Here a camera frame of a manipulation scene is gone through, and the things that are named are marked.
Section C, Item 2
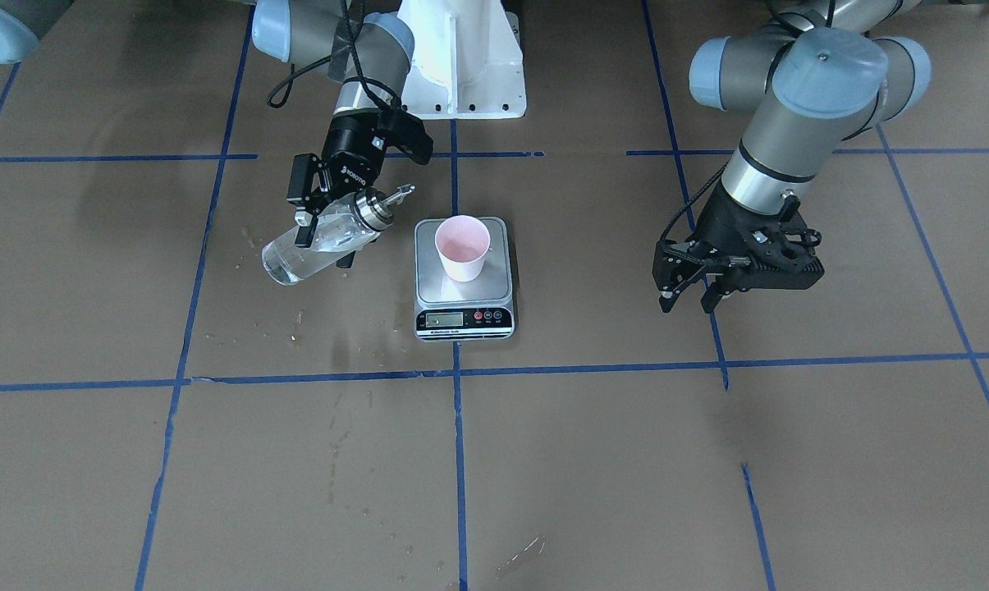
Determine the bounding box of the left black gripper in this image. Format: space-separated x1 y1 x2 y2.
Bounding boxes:
652 182 825 315

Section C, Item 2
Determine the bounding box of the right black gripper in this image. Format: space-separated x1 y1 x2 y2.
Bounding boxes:
287 111 433 269

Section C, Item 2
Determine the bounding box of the clear glass sauce bottle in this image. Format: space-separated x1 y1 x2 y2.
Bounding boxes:
261 184 416 286

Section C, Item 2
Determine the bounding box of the pink paper cup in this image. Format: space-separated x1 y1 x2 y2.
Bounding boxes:
434 216 491 283

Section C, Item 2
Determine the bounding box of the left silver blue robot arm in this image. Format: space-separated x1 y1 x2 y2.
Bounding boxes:
652 1 932 314

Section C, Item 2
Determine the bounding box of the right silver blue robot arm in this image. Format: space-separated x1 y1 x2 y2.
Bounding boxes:
0 1 433 285

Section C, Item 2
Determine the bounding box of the silver digital kitchen scale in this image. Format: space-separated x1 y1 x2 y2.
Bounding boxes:
413 217 517 341

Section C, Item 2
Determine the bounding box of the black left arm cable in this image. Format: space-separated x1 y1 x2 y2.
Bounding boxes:
658 164 729 251

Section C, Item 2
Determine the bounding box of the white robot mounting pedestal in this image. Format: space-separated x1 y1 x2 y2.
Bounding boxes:
397 1 528 120

